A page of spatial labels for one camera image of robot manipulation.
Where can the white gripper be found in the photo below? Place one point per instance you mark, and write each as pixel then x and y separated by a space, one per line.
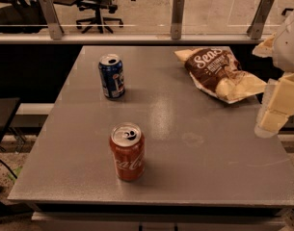
pixel 290 47

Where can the brown chip bag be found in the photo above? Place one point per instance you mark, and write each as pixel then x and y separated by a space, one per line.
pixel 216 71

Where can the red coca-cola can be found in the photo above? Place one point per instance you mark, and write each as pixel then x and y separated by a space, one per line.
pixel 127 143

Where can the blue pepsi can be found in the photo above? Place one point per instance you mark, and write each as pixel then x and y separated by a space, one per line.
pixel 112 77

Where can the dark chair at left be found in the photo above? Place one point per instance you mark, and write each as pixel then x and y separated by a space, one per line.
pixel 19 16

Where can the dark side table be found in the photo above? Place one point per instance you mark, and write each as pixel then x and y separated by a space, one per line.
pixel 8 109

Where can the right metal railing post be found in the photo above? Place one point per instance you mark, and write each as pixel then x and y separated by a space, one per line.
pixel 255 30

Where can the metal railing post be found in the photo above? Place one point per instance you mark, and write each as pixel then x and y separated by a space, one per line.
pixel 177 18
pixel 255 30
pixel 53 24

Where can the middle metal railing post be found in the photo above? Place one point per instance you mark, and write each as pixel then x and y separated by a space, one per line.
pixel 177 18

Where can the left metal railing post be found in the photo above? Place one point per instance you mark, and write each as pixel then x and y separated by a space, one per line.
pixel 53 24

